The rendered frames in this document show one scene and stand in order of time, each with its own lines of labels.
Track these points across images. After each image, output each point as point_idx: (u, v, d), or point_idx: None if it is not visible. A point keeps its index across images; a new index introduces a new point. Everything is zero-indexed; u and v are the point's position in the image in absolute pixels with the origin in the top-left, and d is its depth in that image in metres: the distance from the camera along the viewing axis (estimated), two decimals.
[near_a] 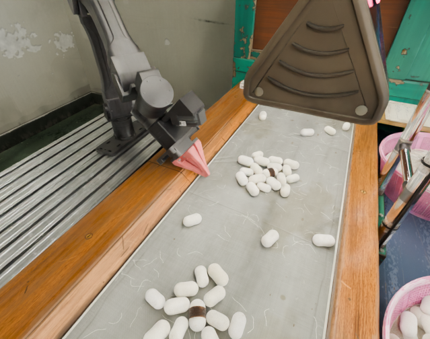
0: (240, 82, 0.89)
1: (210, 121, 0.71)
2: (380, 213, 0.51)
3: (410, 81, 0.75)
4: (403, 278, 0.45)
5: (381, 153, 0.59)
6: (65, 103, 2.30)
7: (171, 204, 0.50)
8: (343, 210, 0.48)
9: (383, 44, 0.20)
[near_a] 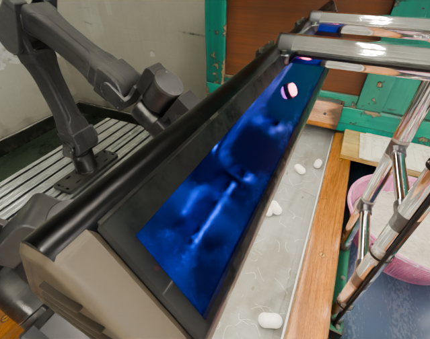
0: None
1: None
2: (342, 276, 0.47)
3: (387, 114, 0.71)
4: None
5: (349, 202, 0.54)
6: (51, 114, 2.26)
7: None
8: (299, 276, 0.43)
9: (270, 184, 0.15)
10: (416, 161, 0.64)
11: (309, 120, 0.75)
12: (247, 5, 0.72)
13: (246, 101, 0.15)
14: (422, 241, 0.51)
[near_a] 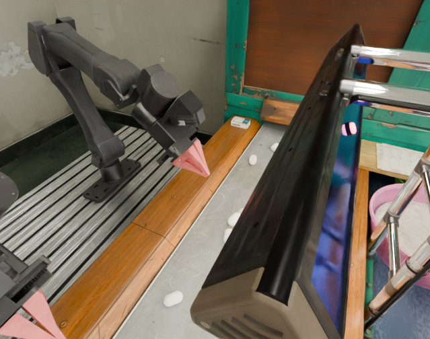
0: (231, 120, 0.88)
1: None
2: (369, 283, 0.50)
3: (402, 125, 0.74)
4: None
5: (371, 212, 0.57)
6: (60, 118, 2.29)
7: (153, 276, 0.48)
8: None
9: (352, 219, 0.19)
10: None
11: None
12: (269, 21, 0.75)
13: (334, 151, 0.18)
14: None
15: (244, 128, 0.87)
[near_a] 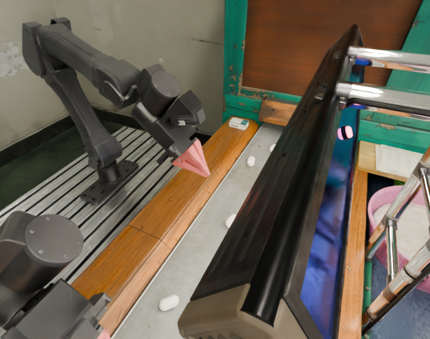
0: (229, 121, 0.87)
1: None
2: (367, 286, 0.49)
3: (402, 126, 0.73)
4: None
5: (370, 214, 0.57)
6: (59, 119, 2.28)
7: (149, 279, 0.48)
8: None
9: (347, 227, 0.18)
10: None
11: None
12: (267, 21, 0.74)
13: (329, 157, 0.18)
14: None
15: (242, 129, 0.87)
